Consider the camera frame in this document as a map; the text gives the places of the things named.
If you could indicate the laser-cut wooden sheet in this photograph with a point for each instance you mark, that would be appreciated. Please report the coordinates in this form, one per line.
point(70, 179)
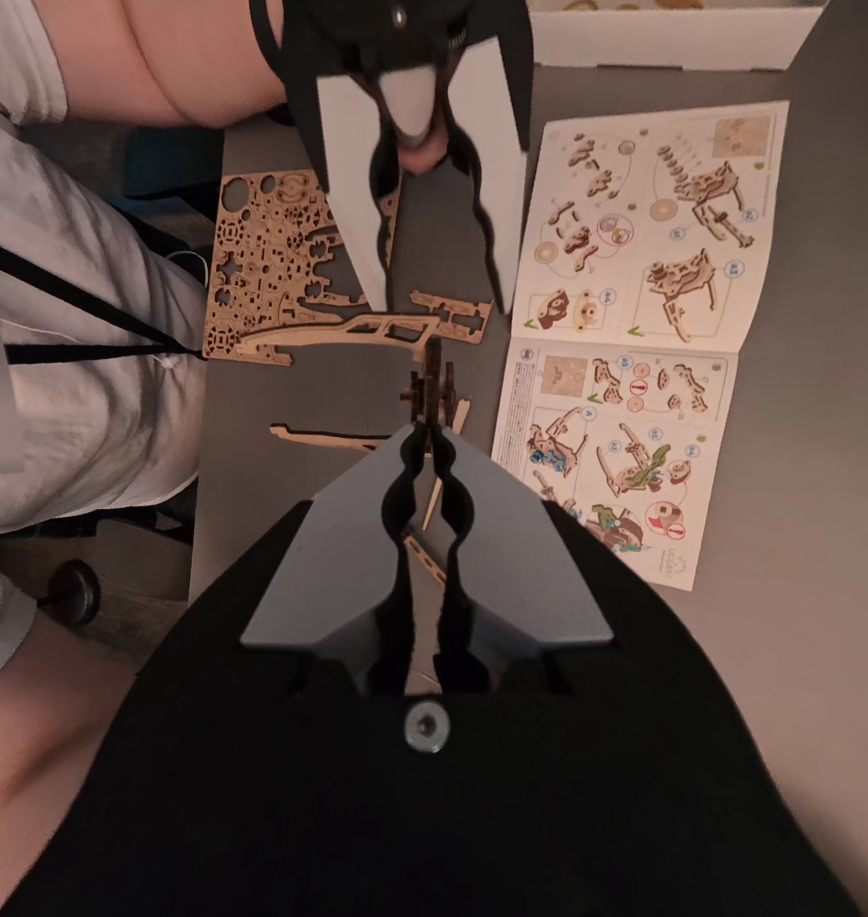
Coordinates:
point(262, 251)

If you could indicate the instruction booklet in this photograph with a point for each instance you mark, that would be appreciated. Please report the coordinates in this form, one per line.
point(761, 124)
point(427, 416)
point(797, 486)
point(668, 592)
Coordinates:
point(656, 358)

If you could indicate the person's left hand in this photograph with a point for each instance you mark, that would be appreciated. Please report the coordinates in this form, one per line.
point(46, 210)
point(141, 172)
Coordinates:
point(423, 157)

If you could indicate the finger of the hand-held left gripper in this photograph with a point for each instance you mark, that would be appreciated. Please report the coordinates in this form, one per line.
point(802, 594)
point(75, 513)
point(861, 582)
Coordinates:
point(495, 143)
point(348, 143)

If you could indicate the white cardboard tray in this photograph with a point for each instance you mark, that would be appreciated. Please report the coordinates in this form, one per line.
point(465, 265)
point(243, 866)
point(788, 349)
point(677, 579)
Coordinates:
point(656, 43)

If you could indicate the wooden frame offcut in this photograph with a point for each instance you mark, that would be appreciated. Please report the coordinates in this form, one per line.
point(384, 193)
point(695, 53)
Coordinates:
point(470, 315)

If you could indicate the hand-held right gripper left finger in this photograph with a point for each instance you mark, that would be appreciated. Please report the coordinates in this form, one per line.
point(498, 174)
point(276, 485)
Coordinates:
point(319, 573)

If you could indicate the person's bare leg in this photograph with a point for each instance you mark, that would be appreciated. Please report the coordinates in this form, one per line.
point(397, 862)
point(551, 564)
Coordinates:
point(18, 752)

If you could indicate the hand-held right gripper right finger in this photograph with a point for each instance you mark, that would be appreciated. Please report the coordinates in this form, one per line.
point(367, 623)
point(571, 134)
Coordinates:
point(534, 573)

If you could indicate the long slotted wooden part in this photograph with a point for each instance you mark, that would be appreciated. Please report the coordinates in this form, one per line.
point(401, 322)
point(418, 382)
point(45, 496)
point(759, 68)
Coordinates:
point(319, 335)

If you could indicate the wooden stick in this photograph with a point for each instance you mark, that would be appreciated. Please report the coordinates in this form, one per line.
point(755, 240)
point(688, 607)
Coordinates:
point(462, 412)

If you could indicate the person's left forearm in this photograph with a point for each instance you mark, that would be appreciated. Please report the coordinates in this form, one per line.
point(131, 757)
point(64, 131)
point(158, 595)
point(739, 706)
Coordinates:
point(190, 71)

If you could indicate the wooden model assembly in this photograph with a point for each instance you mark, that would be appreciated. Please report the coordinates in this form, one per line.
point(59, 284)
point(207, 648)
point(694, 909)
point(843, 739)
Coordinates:
point(428, 383)

